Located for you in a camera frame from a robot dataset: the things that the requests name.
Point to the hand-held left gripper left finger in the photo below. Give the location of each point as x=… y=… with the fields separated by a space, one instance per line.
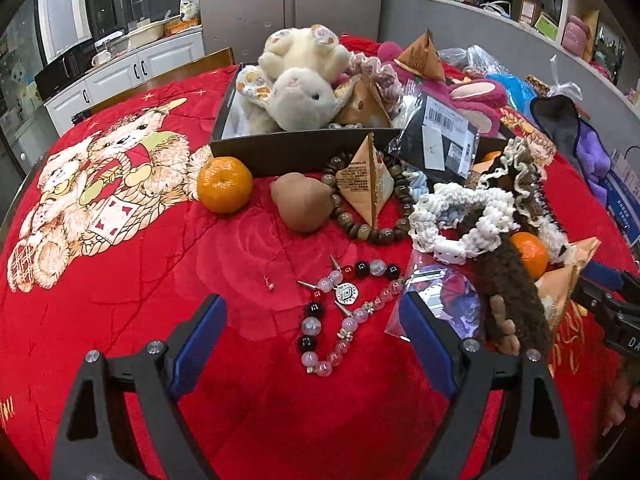
x=195 y=345

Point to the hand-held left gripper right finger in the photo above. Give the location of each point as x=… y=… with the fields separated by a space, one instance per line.
x=425 y=340

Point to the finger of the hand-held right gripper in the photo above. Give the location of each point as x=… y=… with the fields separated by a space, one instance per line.
x=602 y=275
x=605 y=310

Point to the black cardboard box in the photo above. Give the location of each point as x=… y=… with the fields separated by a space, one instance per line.
x=280 y=152

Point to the cream plush rabbit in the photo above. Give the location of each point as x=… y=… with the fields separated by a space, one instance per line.
x=300 y=90

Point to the person's right hand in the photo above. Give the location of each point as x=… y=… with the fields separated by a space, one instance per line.
x=625 y=390

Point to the clear packet with dark card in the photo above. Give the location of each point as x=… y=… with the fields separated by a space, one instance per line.
x=450 y=300

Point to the white fuzzy black-trimmed scrunchie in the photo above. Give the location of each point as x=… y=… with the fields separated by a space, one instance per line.
x=552 y=232

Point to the tangerine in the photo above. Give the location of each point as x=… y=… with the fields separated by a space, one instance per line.
x=225 y=185
x=530 y=255

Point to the white and blue carton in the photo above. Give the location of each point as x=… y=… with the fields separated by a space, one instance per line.
x=625 y=200

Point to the red printed bear blanket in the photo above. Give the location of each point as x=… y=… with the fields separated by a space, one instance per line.
x=125 y=285

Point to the brown furry toy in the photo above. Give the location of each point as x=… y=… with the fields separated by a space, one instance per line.
x=505 y=280

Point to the purple cloth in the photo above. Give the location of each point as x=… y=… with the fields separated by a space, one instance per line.
x=595 y=165

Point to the frilly cream and brown scrunchie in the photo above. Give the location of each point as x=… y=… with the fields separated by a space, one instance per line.
x=515 y=165

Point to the dark grey cloth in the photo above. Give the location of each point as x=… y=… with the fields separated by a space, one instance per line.
x=557 y=130

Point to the light blue scrunchie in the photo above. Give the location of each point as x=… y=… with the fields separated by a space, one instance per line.
x=415 y=182

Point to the brown pear-shaped fruit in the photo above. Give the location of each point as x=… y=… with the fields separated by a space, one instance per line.
x=300 y=202

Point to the black packet with barcode label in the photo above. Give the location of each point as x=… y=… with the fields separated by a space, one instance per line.
x=415 y=140

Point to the blue packet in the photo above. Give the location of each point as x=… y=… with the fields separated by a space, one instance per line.
x=520 y=91

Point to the pink plush bunny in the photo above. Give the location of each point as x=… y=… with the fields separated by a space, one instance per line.
x=480 y=105

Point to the pink pouch bag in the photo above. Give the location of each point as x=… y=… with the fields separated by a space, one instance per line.
x=575 y=37

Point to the brown paper bag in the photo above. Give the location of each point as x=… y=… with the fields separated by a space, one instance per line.
x=591 y=35

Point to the clear plastic bag with food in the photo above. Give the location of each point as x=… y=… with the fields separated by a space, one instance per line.
x=475 y=60

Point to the green flat box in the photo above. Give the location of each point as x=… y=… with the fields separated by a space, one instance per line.
x=546 y=26

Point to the white kitchen base cabinet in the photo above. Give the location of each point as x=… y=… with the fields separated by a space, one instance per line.
x=160 y=60

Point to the white mug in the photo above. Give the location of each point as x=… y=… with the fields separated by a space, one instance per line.
x=100 y=57

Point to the black microwave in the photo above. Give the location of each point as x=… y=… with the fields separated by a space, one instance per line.
x=62 y=70

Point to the beige basin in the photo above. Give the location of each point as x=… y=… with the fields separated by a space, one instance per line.
x=146 y=32

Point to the orange food tray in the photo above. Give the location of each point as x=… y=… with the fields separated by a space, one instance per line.
x=182 y=26

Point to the white printed plastic bag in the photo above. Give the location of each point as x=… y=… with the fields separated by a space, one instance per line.
x=190 y=2

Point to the silver double-door refrigerator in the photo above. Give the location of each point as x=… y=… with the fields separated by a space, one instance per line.
x=300 y=0

